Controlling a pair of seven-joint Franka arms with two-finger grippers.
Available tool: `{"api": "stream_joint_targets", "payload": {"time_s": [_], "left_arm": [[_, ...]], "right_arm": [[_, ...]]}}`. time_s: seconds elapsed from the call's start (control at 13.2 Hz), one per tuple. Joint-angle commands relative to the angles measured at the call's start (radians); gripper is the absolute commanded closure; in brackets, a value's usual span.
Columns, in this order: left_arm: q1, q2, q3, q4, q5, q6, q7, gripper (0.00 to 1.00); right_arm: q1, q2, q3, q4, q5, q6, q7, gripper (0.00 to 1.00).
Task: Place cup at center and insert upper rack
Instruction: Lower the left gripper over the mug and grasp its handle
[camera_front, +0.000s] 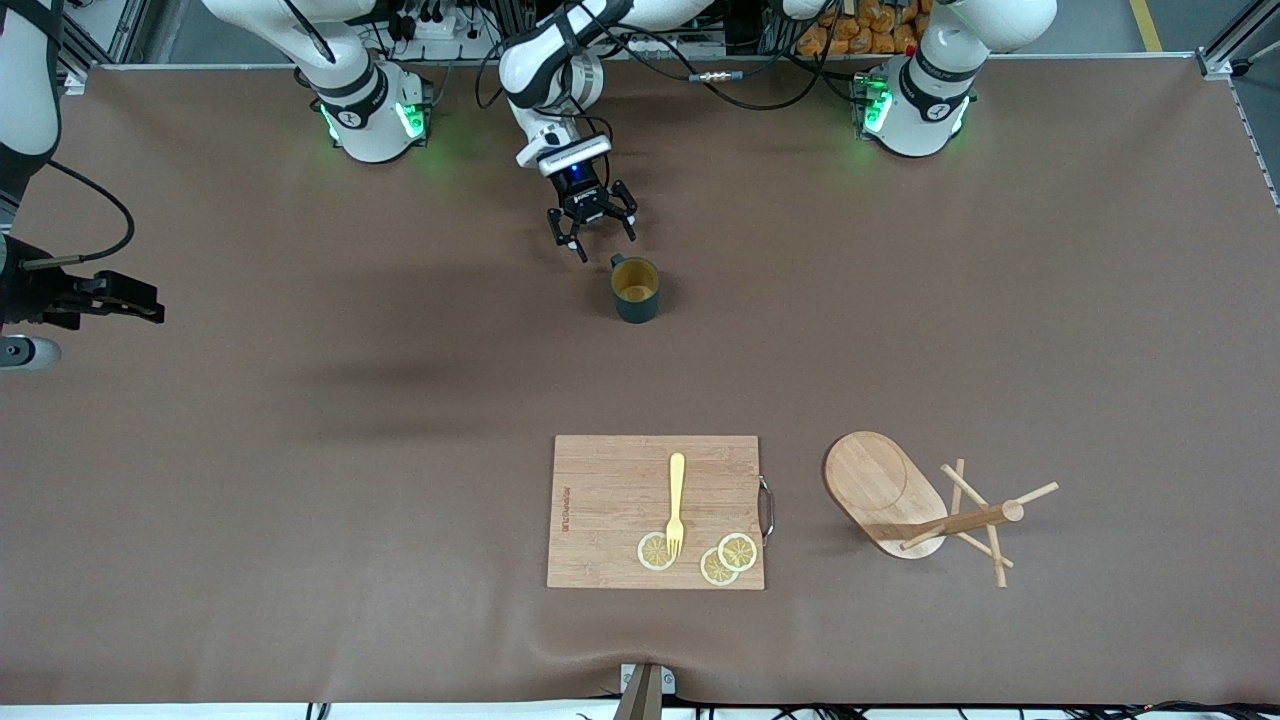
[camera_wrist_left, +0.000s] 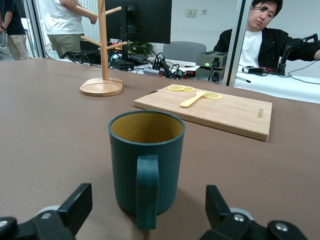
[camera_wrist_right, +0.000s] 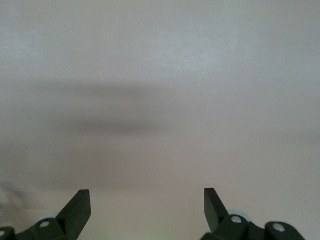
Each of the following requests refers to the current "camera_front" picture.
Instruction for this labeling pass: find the yellow plastic fork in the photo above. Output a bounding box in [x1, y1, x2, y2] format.
[666, 452, 687, 559]

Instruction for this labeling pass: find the bamboo cutting board, metal handle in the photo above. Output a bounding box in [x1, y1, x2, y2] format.
[547, 434, 776, 591]

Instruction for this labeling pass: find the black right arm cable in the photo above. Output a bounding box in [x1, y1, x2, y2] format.
[20, 158, 137, 271]

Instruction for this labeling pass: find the aluminium frame post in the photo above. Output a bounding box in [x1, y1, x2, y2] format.
[60, 0, 151, 96]
[1195, 0, 1280, 81]

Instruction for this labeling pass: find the white power strip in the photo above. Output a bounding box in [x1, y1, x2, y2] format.
[395, 8, 501, 61]

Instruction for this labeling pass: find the teal mug with yellow inside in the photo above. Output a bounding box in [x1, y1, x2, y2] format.
[610, 254, 662, 325]

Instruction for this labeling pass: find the grey table edge bracket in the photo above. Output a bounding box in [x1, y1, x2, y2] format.
[618, 662, 677, 720]

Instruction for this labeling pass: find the brown table mat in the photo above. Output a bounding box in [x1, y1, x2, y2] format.
[0, 55, 1280, 706]

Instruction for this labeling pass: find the wooden mug tree rack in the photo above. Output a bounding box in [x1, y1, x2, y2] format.
[824, 430, 1060, 589]

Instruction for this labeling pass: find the pile of orange food items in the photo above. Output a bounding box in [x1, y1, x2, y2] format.
[797, 0, 926, 56]

